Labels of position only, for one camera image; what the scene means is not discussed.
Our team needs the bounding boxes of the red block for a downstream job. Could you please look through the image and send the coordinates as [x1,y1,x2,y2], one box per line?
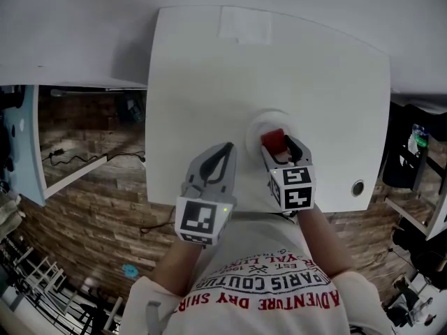
[261,128,286,154]

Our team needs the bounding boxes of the person's left forearm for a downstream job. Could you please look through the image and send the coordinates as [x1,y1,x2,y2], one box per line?
[149,238,207,299]

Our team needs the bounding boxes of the white round plate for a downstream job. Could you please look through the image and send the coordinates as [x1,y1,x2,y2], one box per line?
[244,107,298,161]

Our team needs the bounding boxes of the white bags with green bottle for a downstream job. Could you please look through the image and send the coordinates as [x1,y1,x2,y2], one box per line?
[407,123,430,155]

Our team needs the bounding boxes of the black looped cable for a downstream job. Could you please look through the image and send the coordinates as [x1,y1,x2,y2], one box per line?
[139,203,176,236]

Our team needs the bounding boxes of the white partition panel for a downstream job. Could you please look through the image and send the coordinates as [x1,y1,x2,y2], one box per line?
[0,0,158,91]

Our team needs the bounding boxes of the white wire rack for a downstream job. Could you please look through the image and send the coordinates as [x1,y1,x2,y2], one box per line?
[0,238,68,311]

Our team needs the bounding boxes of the black office chair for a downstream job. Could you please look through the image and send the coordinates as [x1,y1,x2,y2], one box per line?
[381,100,447,192]

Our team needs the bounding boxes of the grey metal partition foot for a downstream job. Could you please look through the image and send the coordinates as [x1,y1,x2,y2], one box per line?
[50,88,127,98]

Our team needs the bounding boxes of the person's white printed shirt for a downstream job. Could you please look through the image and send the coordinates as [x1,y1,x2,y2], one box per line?
[119,210,396,335]

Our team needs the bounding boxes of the black cable with adapter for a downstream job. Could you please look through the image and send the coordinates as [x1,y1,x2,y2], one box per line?
[41,147,147,168]

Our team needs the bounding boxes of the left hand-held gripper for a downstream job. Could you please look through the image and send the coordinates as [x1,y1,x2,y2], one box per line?
[175,142,239,247]

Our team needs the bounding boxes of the light blue desk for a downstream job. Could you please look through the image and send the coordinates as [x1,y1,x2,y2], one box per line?
[0,84,110,208]

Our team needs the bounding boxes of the person's right forearm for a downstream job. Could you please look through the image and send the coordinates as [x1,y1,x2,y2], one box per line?
[295,203,358,283]

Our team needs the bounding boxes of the black floor box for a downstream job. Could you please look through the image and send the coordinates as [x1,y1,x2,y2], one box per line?
[124,97,145,122]

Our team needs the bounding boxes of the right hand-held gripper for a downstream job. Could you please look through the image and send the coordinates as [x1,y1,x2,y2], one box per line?
[259,134,317,217]

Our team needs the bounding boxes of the white square table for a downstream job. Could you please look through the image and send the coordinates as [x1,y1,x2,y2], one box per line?
[144,6,392,215]

